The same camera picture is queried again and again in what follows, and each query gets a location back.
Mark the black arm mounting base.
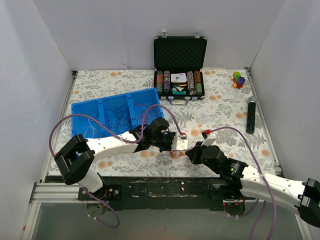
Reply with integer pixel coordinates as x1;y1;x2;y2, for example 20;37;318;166
77;176;251;212

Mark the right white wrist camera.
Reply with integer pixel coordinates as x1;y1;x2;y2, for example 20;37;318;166
201;129;217;146

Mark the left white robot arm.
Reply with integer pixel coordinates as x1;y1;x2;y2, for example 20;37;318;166
54;117;178;200

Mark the white wire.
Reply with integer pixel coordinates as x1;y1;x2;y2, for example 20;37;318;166
83;117;101;138

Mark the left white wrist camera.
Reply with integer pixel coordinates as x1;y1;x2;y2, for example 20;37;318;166
171;135;189;151

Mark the black handheld microphone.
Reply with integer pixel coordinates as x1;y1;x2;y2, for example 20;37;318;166
246;96;257;134

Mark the blue plastic divided bin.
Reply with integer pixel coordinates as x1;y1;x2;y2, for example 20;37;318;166
71;88;165;135

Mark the black poker chip case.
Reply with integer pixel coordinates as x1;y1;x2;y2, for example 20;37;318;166
153;32;208;103

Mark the thin red wire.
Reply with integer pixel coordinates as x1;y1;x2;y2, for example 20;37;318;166
132;100;161;126

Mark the colourful toy block train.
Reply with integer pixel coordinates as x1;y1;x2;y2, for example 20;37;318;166
229;71;246;89

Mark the purple wire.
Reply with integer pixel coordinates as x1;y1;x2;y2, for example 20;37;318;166
105;104;133;135

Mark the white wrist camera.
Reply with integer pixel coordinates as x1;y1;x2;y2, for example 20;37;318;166
171;135;189;151
201;129;217;146

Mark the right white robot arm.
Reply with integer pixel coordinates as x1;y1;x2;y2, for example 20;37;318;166
186;142;320;228

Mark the playing card deck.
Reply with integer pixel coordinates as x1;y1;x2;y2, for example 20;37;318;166
170;72;187;83

